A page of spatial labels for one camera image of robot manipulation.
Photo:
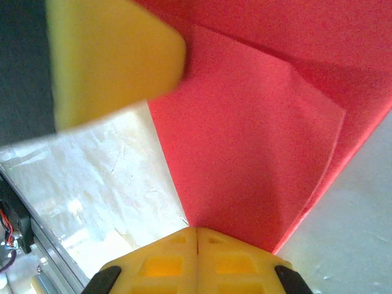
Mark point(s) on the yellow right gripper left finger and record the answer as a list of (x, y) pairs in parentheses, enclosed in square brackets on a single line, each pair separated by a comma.
[(159, 266)]

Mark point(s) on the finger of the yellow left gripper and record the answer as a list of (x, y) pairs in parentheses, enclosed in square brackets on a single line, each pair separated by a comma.
[(107, 55)]

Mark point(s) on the long aluminium mounting rail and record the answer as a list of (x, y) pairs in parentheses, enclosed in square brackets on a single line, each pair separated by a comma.
[(52, 260)]

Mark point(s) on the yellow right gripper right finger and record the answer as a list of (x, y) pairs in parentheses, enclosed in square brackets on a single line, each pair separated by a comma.
[(235, 269)]

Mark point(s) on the red cloth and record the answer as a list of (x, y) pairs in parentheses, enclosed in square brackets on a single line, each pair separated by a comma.
[(245, 122)]

